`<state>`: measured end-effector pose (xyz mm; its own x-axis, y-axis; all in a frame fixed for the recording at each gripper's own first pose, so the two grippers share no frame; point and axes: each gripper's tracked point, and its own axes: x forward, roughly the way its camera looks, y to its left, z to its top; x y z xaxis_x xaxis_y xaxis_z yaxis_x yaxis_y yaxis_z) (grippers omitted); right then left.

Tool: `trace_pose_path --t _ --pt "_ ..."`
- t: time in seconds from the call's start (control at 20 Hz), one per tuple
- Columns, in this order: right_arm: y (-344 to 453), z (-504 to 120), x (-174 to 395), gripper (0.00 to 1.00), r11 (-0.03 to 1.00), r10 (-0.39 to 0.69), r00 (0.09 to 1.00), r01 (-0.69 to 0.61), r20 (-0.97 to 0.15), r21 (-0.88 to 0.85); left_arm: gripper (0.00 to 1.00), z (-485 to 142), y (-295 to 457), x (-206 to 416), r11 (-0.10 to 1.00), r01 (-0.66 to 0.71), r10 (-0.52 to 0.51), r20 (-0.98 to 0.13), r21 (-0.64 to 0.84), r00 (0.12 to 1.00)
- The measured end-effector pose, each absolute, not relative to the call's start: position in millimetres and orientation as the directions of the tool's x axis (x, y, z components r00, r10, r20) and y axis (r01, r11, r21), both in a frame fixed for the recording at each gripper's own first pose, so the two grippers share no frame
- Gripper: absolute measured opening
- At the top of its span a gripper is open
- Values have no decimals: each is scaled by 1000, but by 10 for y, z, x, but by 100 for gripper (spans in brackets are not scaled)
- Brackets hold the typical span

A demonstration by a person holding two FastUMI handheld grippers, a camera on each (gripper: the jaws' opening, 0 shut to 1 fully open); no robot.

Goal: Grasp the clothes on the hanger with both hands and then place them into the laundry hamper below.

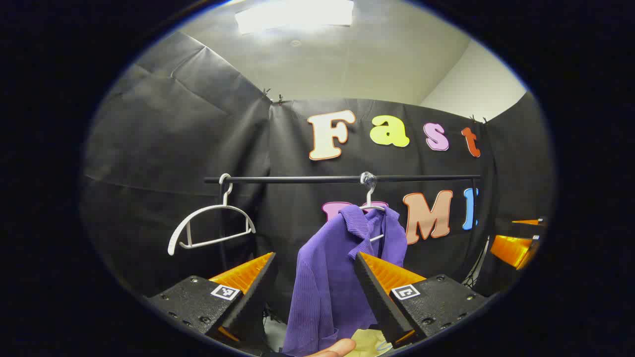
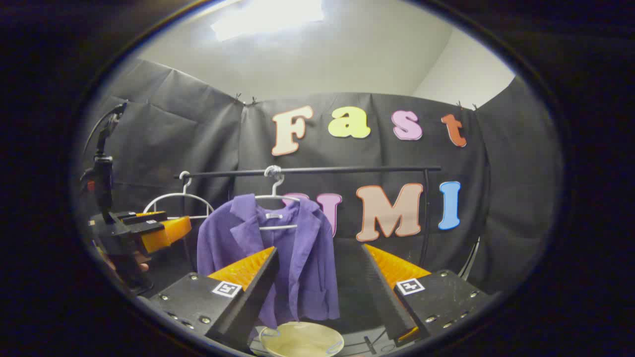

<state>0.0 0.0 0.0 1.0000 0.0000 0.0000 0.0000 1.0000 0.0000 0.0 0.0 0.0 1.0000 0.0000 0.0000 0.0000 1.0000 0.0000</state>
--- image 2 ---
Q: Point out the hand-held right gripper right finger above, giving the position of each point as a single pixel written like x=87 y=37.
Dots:
x=384 y=292

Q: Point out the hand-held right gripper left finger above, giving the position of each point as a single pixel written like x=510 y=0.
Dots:
x=250 y=297

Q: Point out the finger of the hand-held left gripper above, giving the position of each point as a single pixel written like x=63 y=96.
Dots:
x=144 y=215
x=166 y=233

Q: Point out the purple jacket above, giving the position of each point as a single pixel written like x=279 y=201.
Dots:
x=302 y=267

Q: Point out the cream laundry hamper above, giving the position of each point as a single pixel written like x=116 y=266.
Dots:
x=302 y=339

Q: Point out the white clothes hanger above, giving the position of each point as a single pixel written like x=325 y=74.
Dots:
x=274 y=197
x=181 y=196

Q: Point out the black clothes rack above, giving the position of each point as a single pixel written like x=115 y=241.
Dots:
x=347 y=170

